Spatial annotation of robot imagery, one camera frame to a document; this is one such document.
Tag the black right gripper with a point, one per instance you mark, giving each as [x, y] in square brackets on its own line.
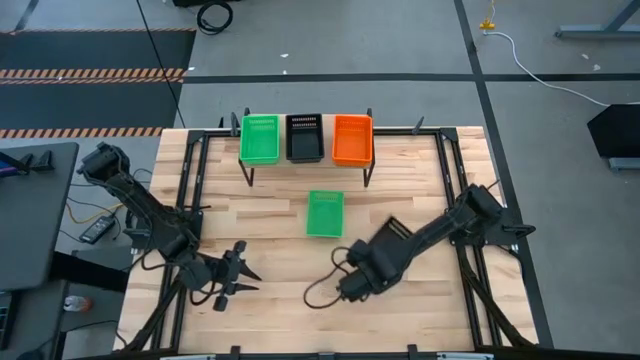
[372, 272]

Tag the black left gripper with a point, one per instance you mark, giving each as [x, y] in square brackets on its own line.
[215, 277]

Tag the black plastic slotted basket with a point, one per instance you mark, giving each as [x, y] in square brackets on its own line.
[305, 147]
[385, 235]

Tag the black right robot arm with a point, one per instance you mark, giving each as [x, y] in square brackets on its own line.
[450, 220]

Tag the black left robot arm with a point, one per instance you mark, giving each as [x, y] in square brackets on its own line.
[135, 197]

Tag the wooden shelf with black legs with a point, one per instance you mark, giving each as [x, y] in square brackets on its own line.
[328, 145]

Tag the black flat panel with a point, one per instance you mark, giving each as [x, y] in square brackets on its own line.
[90, 272]

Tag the black power adapter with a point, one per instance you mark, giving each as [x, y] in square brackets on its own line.
[97, 230]

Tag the black desk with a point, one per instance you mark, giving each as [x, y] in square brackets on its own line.
[35, 225]

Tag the black hazard-striped floor mat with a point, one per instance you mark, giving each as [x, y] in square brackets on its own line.
[90, 105]

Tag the small black desk stands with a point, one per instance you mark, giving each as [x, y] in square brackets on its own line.
[42, 161]

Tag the yellow plug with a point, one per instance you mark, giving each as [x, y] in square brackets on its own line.
[487, 24]

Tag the grey metal base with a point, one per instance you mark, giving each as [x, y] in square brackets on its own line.
[625, 164]

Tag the black equipment base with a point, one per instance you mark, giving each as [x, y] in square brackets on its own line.
[200, 2]

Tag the black box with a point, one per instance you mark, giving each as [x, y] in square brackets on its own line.
[617, 132]

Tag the grey metal table leg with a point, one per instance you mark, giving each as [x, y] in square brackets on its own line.
[590, 32]

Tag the silver frame bar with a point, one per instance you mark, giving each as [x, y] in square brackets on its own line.
[465, 356]
[187, 357]

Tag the black aluminium rig frame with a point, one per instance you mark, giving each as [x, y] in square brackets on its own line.
[400, 132]

